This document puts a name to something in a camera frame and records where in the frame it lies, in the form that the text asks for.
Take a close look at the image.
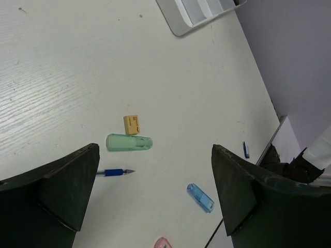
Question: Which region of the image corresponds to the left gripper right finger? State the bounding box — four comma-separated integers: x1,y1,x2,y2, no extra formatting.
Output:
212,145,330,247

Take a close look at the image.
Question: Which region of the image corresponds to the blue pen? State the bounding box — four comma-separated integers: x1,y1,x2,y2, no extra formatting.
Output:
96,169,134,177

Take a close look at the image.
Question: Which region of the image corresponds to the blue stapler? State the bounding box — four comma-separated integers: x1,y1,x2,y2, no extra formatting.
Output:
187,183,215,213

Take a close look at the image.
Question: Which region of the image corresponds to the small brown eraser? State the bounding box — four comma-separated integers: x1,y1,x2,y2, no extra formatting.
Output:
124,115,140,135

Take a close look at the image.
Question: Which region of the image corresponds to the green stapler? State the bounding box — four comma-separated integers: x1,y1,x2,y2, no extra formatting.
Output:
106,134,153,151

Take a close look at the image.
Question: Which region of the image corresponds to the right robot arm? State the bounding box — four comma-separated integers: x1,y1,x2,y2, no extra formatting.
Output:
283,126,330,184

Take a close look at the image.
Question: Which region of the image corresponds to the white divided tray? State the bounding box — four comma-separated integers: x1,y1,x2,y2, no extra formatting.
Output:
156,0,247,37

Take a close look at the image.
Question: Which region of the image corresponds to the small purple pen cap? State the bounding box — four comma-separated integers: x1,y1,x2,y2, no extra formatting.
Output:
243,142,250,159

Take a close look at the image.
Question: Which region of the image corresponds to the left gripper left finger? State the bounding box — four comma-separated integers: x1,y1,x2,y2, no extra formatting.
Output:
1,143,100,247

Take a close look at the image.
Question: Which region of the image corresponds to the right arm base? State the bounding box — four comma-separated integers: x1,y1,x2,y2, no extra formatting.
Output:
259,144,287,176

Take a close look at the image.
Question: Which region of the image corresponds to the pink stapler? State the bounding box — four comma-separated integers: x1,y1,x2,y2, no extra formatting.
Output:
154,237,172,248

